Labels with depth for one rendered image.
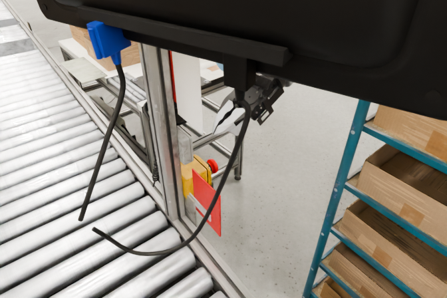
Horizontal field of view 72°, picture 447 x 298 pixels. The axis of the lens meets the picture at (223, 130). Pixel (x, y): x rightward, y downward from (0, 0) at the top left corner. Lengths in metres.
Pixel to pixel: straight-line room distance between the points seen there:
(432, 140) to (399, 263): 0.38
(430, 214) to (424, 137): 0.19
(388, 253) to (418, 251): 0.13
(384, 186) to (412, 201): 0.07
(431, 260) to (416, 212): 0.27
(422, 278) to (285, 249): 0.80
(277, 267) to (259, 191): 0.48
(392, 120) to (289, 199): 1.16
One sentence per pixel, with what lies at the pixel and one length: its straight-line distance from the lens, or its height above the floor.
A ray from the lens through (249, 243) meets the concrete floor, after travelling 1.67.
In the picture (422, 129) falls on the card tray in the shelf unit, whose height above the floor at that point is 0.98.
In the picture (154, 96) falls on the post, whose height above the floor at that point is 1.10.
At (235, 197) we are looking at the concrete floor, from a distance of 1.86.
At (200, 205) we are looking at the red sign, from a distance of 0.71.
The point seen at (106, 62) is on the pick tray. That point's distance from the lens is 1.58.
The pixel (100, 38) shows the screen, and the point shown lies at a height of 1.26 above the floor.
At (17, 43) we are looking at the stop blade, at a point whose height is 0.79.
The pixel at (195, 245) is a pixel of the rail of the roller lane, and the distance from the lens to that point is 0.76.
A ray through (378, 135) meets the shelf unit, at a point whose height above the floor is 0.93.
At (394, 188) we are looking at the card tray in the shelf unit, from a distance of 0.89.
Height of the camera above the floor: 1.37
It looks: 35 degrees down
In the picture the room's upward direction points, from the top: straight up
